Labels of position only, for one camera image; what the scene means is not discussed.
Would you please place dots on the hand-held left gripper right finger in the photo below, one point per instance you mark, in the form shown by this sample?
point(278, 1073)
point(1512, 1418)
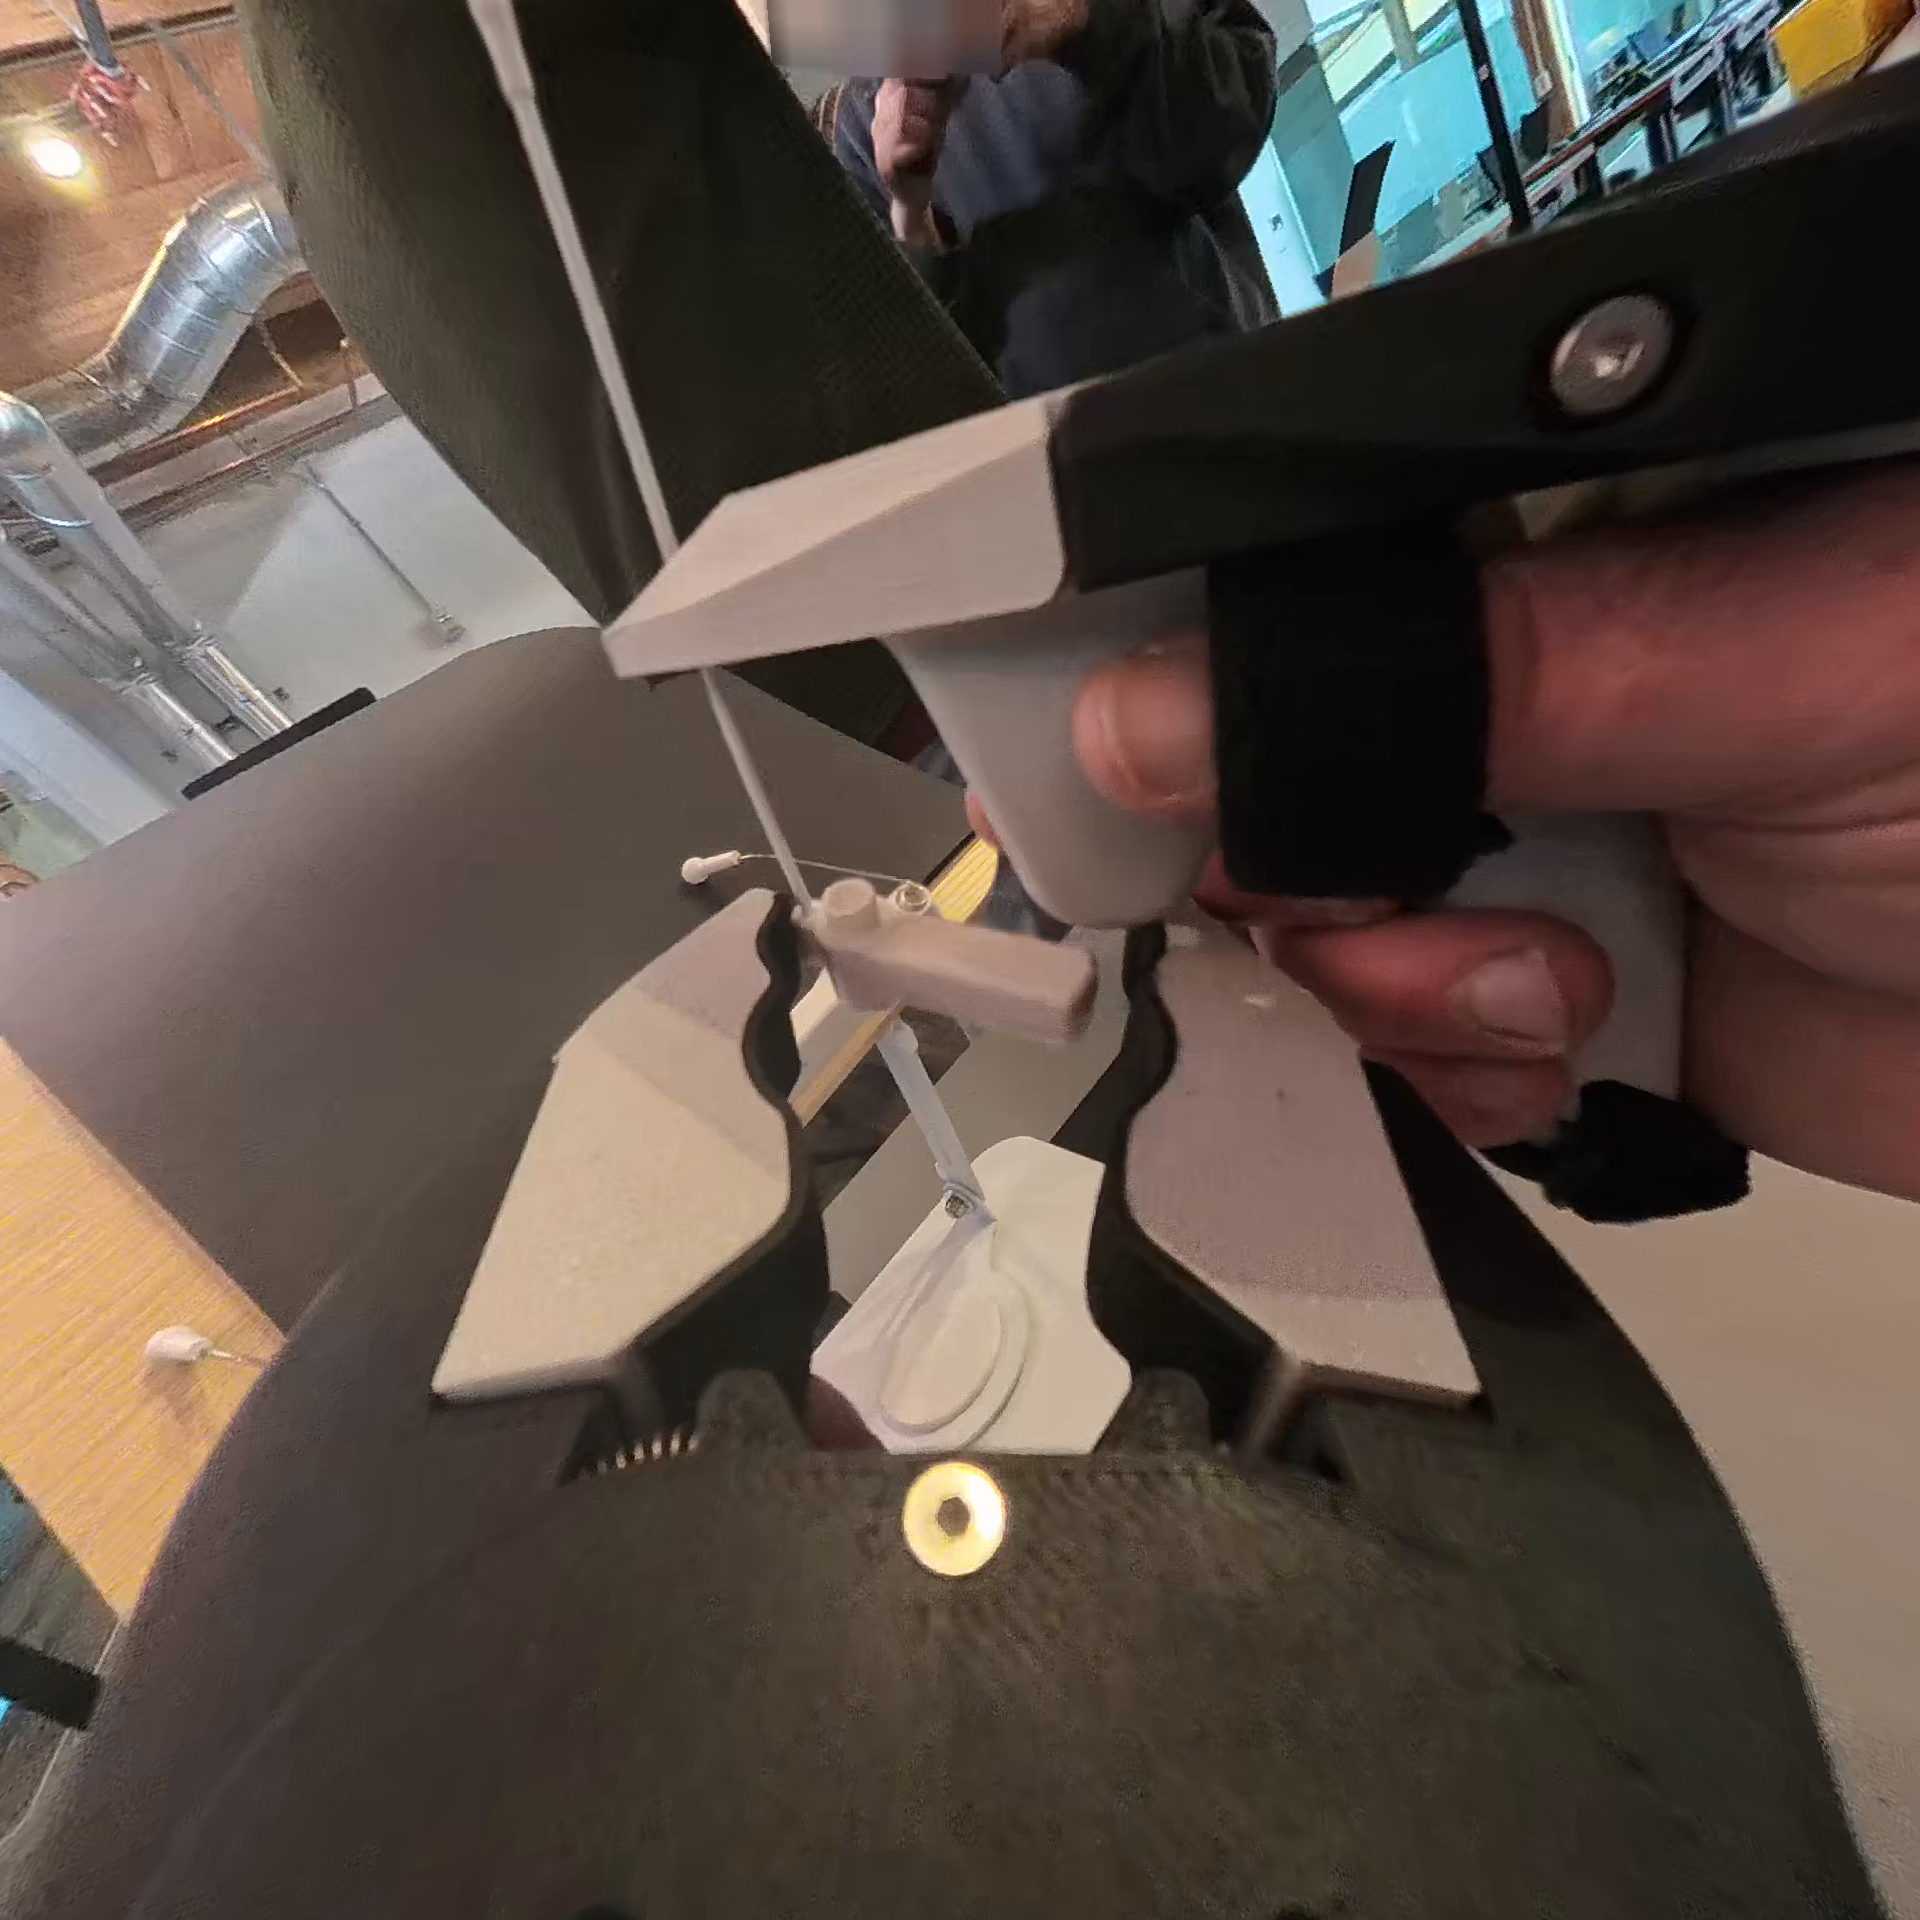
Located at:
point(1294, 1205)

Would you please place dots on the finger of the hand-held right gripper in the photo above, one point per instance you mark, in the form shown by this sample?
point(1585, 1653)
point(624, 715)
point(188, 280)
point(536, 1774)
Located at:
point(870, 544)

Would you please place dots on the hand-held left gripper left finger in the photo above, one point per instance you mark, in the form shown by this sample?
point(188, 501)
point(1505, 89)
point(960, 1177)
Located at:
point(615, 1205)

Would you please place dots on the person's right hand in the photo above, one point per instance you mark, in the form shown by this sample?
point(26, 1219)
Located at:
point(1743, 723)

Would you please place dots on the black wood-rimmed board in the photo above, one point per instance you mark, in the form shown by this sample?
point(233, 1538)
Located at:
point(303, 932)

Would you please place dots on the silver ventilation duct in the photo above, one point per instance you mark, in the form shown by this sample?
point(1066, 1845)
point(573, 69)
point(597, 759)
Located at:
point(121, 395)

